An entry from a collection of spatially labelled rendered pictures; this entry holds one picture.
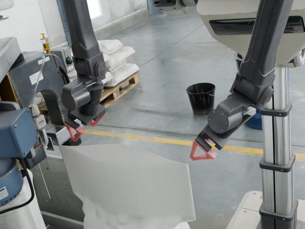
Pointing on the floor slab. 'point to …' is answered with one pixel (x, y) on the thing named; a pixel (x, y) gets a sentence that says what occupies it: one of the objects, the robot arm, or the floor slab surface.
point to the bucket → (201, 97)
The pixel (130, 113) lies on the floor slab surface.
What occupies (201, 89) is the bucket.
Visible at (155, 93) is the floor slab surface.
